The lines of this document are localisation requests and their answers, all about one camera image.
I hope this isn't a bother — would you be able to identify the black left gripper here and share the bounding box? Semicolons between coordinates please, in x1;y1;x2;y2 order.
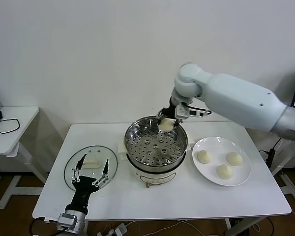
65;154;110;214

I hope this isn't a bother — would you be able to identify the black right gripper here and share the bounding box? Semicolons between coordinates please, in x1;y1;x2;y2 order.
156;97;184;128

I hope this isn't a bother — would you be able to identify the round glass pot lid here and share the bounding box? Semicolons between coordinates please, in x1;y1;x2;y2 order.
63;145;118;192

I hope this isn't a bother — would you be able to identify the white steamed baozi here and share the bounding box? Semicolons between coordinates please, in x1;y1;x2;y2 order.
216;164;234;179
226;152;243;167
158;118;175;133
197;150;213;165

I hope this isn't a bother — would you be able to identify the stainless steel steamer basket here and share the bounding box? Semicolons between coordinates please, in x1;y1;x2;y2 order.
124;117;188;173

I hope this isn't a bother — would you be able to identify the white electric cooker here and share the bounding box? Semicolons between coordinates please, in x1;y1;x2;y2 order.
117;115;194;189

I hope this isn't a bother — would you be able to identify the white power strip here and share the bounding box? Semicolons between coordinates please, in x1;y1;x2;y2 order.
105;223;128;236

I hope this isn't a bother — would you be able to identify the white round plate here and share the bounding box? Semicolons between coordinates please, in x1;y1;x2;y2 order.
192;136;251;187

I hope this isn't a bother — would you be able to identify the white work table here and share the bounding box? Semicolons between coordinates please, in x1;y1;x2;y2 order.
31;121;292;236

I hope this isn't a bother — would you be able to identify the white side table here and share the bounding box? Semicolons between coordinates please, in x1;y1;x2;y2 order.
0;106;49;210
270;137;295;206

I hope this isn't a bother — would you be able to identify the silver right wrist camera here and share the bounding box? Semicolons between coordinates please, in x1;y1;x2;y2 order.
176;104;212;120

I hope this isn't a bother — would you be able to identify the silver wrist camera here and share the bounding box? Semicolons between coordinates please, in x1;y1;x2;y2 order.
176;104;212;120
44;212;77;230

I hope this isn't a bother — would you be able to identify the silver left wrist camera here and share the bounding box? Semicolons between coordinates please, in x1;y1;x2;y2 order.
44;212;77;230

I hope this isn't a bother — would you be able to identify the black cable loop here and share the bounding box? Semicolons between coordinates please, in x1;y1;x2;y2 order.
0;118;21;135

